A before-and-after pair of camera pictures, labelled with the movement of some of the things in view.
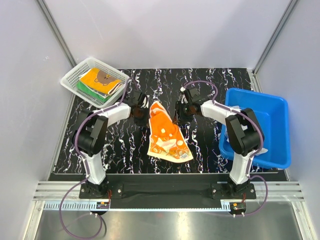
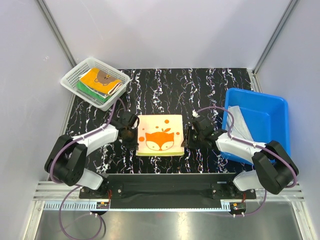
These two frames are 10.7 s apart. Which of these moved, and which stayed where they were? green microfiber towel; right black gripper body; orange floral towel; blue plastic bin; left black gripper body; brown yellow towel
Moved: orange floral towel; left black gripper body; right black gripper body
Stayed: green microfiber towel; blue plastic bin; brown yellow towel
